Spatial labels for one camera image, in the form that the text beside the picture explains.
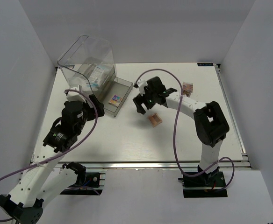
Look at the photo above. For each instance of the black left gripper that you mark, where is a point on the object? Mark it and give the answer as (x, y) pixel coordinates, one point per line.
(91, 110)

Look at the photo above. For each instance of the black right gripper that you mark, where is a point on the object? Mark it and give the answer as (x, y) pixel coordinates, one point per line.
(139, 99)

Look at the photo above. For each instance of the colourful glitter eyeshadow palette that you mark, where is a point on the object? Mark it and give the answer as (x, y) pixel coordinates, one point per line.
(115, 100)

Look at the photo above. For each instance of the four-pan brown eyeshadow palette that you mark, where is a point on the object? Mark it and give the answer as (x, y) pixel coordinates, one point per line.
(155, 119)

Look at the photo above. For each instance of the white cotton pad pack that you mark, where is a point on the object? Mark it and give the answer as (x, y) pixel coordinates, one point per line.
(86, 84)
(97, 77)

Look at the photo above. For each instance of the clear acrylic drawer organizer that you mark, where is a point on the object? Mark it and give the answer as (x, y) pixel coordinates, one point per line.
(89, 63)

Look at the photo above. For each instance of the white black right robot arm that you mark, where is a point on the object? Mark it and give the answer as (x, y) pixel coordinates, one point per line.
(210, 122)

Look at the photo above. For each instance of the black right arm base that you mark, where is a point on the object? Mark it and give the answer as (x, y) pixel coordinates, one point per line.
(206, 185)

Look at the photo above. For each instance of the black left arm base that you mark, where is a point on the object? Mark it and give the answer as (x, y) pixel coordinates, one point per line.
(89, 182)

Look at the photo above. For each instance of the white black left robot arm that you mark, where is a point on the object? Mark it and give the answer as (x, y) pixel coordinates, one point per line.
(27, 200)

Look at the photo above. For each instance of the twelve-pan brown eyeshadow palette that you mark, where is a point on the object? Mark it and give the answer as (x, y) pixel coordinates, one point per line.
(187, 93)

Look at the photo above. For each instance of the black XDOF label sticker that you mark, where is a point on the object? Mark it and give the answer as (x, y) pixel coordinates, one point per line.
(205, 64)

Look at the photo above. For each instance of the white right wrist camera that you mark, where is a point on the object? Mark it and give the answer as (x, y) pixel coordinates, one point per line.
(140, 84)

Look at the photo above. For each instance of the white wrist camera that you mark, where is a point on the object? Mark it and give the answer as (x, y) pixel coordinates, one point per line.
(140, 84)
(74, 94)

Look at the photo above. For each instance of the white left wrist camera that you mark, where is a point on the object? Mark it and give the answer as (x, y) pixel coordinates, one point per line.
(74, 94)

